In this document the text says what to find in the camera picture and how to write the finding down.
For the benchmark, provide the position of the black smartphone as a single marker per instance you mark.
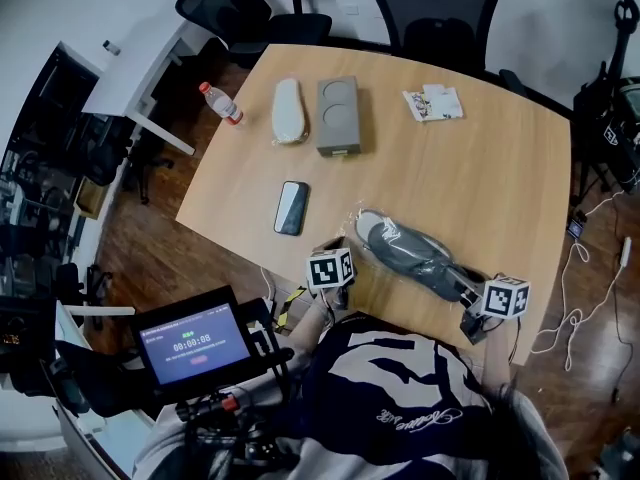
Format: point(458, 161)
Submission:
point(291, 208)

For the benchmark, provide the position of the white power adapter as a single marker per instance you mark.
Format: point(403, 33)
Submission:
point(625, 252)

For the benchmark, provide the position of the black mesh office chair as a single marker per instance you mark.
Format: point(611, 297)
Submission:
point(435, 13)
point(235, 8)

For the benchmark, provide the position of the small clear bottle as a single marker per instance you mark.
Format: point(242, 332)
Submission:
point(112, 47)

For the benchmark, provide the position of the clear plastic bag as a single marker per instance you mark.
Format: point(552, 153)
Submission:
point(306, 135)
point(360, 218)

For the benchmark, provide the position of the person's left forearm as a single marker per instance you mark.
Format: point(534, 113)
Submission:
point(310, 320)

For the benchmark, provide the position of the white desk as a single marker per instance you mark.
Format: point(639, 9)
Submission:
point(135, 78)

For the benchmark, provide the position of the printed paper packet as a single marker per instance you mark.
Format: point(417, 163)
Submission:
point(419, 105)

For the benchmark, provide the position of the cardboard box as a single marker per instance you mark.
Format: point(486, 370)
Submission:
point(91, 199)

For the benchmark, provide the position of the black monitor screen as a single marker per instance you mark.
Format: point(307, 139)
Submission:
point(195, 344)

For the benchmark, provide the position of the person's right forearm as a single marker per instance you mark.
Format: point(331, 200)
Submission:
point(495, 353)

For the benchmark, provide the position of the person's printed sweatshirt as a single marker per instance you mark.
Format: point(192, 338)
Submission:
point(400, 408)

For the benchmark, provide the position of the white paper packet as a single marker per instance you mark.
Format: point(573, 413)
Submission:
point(446, 102)

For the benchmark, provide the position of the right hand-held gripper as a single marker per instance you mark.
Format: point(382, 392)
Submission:
point(505, 295)

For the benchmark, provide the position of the clear water bottle red cap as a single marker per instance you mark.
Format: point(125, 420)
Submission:
point(221, 104)

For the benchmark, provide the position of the yellow black striped tape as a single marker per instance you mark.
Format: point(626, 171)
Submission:
point(289, 305)

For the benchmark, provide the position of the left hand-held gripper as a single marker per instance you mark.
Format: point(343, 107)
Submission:
point(327, 268)

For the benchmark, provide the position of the white footwear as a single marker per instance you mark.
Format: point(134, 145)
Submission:
point(288, 110)

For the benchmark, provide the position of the grey box with round recesses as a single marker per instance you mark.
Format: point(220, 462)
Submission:
point(338, 118)

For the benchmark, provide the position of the grey footwear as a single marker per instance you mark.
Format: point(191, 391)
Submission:
point(410, 250)

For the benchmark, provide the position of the small blue device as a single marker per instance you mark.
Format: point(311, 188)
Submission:
point(576, 229)

